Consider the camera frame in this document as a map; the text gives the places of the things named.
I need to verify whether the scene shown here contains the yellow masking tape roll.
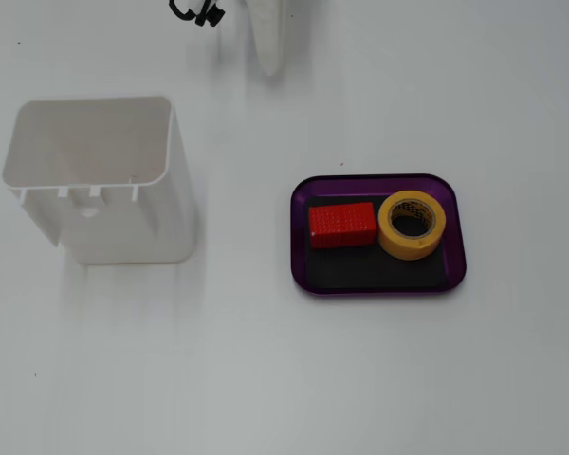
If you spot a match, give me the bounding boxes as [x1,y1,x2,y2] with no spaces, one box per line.
[376,190,449,262]

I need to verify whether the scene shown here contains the black cable with plug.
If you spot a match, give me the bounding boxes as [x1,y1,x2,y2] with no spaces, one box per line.
[168,0,226,28]

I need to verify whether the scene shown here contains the red perforated block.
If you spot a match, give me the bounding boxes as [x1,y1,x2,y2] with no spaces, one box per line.
[307,202,378,250]

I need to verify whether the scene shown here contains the purple metal tray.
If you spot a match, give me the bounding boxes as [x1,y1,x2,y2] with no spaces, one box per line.
[289,173,468,297]

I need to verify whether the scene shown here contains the white plastic box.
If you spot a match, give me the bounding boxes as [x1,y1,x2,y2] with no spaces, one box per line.
[1,96,196,265]

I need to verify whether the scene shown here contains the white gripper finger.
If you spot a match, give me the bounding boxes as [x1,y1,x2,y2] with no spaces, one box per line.
[246,0,286,78]

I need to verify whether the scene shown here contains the black tray mat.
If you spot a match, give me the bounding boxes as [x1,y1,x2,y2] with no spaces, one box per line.
[304,192,448,291]

